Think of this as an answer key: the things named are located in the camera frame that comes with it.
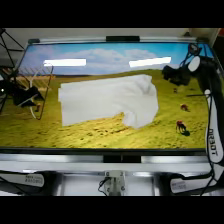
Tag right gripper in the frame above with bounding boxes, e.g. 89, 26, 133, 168
161, 64, 192, 86

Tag white T-shirt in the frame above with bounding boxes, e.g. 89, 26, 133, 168
57, 73, 160, 130

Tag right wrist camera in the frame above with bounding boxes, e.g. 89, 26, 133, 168
187, 42, 203, 60

